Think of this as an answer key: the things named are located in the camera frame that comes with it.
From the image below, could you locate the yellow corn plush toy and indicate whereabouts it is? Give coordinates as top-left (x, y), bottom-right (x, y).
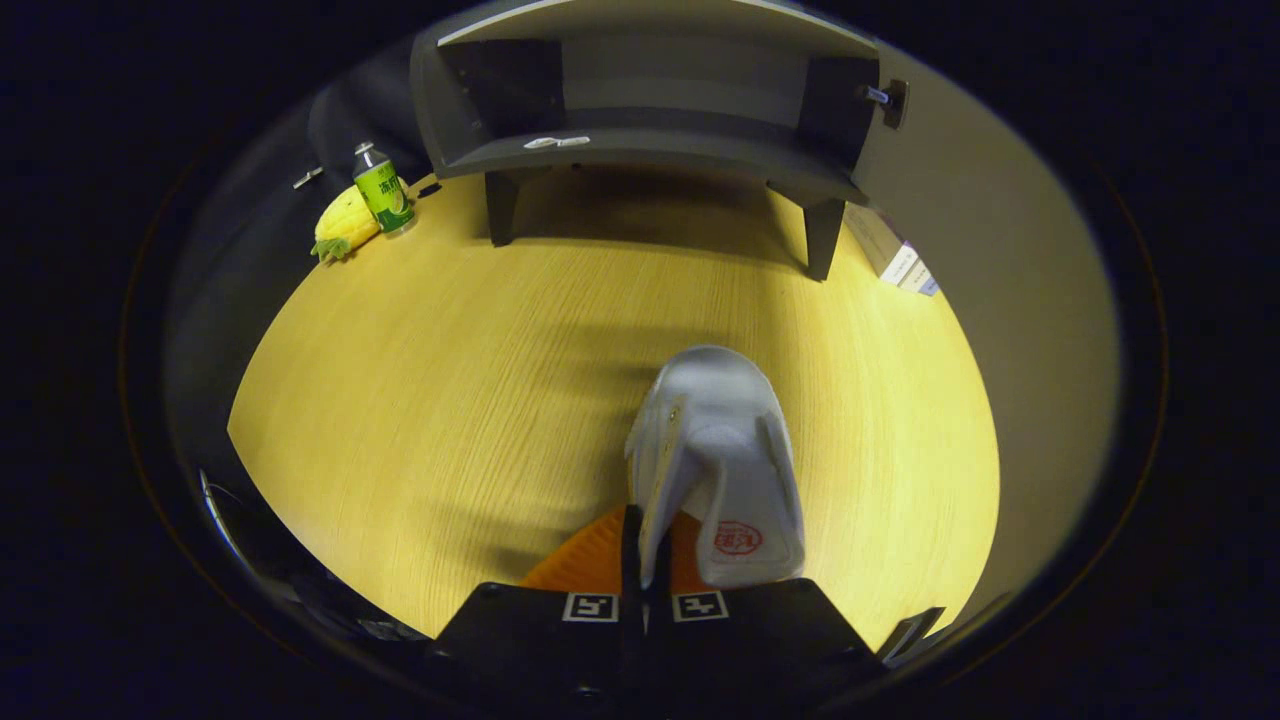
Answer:
top-left (310, 185), bottom-right (383, 263)

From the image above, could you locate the black backdrop cloth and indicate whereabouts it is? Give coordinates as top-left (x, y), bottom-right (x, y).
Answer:
top-left (165, 40), bottom-right (441, 471)

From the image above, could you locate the white shoe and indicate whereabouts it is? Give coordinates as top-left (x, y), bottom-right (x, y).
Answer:
top-left (625, 345), bottom-right (807, 591)

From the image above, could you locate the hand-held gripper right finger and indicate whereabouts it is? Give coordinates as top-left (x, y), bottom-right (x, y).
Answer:
top-left (648, 510), bottom-right (891, 701)

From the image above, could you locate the grey cabinet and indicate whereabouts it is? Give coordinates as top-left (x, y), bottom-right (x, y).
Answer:
top-left (410, 0), bottom-right (881, 281)

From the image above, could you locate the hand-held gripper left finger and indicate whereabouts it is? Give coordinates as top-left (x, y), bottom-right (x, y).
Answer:
top-left (430, 505), bottom-right (646, 701)

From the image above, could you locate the green drink bottle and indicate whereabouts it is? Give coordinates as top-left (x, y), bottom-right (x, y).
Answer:
top-left (352, 141), bottom-right (417, 236)

